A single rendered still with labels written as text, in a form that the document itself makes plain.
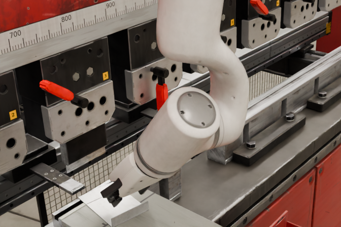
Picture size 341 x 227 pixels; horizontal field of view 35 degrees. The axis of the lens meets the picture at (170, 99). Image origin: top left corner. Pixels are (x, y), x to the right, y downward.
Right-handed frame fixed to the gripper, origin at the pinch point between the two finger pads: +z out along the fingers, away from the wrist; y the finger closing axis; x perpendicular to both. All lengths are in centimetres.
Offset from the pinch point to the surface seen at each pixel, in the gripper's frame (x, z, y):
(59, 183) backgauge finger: -11.1, 17.3, 4.7
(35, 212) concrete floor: -46, 177, -37
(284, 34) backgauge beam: -38, 42, -109
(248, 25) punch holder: -24, -3, -48
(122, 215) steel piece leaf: 3.3, 3.6, 1.7
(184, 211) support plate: 8.1, 1.8, -9.5
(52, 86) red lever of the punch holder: -16.9, -17.3, 11.2
